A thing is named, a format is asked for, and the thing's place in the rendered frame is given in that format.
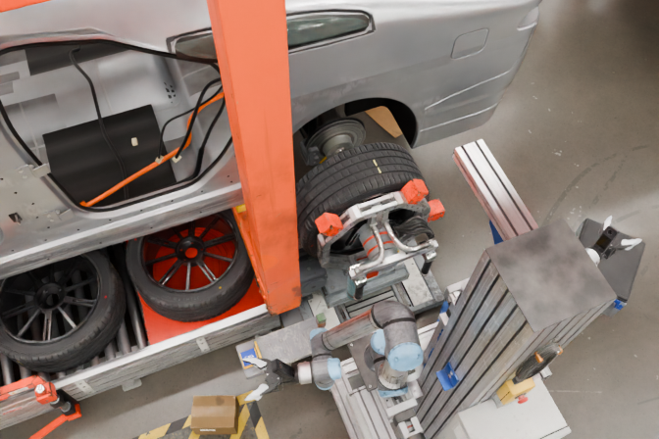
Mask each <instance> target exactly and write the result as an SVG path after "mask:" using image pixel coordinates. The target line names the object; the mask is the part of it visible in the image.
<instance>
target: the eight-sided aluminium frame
mask: <svg viewBox="0 0 659 439"><path fill-rule="evenodd" d="M388 202H391V203H388ZM385 203H388V204H385ZM379 204H385V205H382V206H379V207H377V208H374V209H371V210H369V209H370V208H371V207H373V206H376V205H379ZM398 208H403V209H407V210H412V211H415V214H414V216H419V217H421V218H422V219H424V220H428V217H429V214H430V212H431V207H430V205H429V203H428V201H427V200H426V198H423V199H422V200H421V201H420V202H419V203H418V204H408V202H407V200H406V198H405V196H404V194H403V192H402V191H397V192H392V193H391V194H388V195H385V196H382V197H379V198H377V199H374V200H371V201H368V202H365V203H362V204H359V205H358V204H357V205H355V206H353V207H351V208H350V209H348V210H346V212H345V213H344V214H343V215H341V216H340V217H339V218H340V221H341V223H342V224H343V227H344V228H343V229H342V230H341V231H339V232H338V233H337V234H336V235H335V236H327V235H321V234H318V237H317V239H318V253H317V257H318V259H319V262H320V264H321V267H322V268H341V269H347V270H349V268H350V267H352V266H353V265H358V264H359V265H364V264H367V263H369V262H370V260H369V258H365V259H362V260H360V261H357V260H356V259H360V258H363V257H366V256H367V254H366V252H365V250H364V251H361V252H359V253H356V254H353V255H339V254H332V253H330V245H331V244H332V243H333V242H334V241H336V240H337V239H338V238H339V237H341V236H342V235H343V234H344V233H345V232H347V231H348V230H349V229H350V228H352V227H353V226H354V225H355V224H357V223H358V222H360V221H362V220H366V219H368V218H371V217H373V216H377V215H380V214H383V213H385V212H389V211H392V210H394V209H398ZM366 210H368V211H366ZM363 211H366V212H363ZM362 212H363V213H362ZM420 234H421V233H420ZM420 234H418V235H420ZM405 235H406V234H404V236H405ZM418 235H407V236H405V237H404V236H403V237H404V238H403V239H402V240H400V239H401V238H402V237H400V238H398V239H399V240H400V242H401V243H402V244H403V245H406V244H407V243H409V242H410V241H411V240H413V239H414V238H415V237H417V236H418Z"/></svg>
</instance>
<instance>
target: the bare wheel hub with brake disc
mask: <svg viewBox="0 0 659 439"><path fill-rule="evenodd" d="M365 137H366V131H365V129H364V127H363V126H362V125H361V124H360V123H359V122H356V121H352V120H345V121H339V122H333V123H331V124H329V125H327V126H325V127H323V128H321V129H320V130H319V131H317V132H316V133H315V134H314V135H313V136H312V137H311V138H310V140H309V141H308V143H307V146H306V150H307V152H308V150H309V148H311V147H314V146H317V147H318V149H319V155H318V157H319V162H318V164H319V163H320V161H321V160H322V159H323V158H324V157H327V158H326V160H327V159H328V158H330V157H333V156H334V152H335V151H336V150H337V149H339V148H345V149H346V150H348V149H350V148H354V147H358V146H360V145H362V144H363V142H364V140H365Z"/></svg>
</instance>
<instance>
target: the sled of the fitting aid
mask: <svg viewBox="0 0 659 439"><path fill-rule="evenodd" d="M409 275H410V272H409V270H408V269H407V267H406V265H405V263H404V261H402V262H400V263H399V264H398V265H397V266H395V273H393V274H390V275H388V276H385V277H382V278H380V279H377V280H374V281H371V282H369V283H367V285H365V288H364V295H367V294H370V293H372V292H375V291H378V290H381V289H383V288H385V287H388V286H390V285H393V284H396V283H398V282H401V281H404V280H406V279H408V278H409ZM320 290H321V293H322V295H323V298H324V300H325V302H326V305H327V307H328V309H329V308H332V307H335V306H337V305H340V304H343V303H346V302H348V301H351V300H350V299H349V298H348V297H347V295H346V291H344V292H341V293H339V294H336V295H333V296H331V297H330V296H329V294H328V291H327V289H326V287H325V286H323V287H322V288H320Z"/></svg>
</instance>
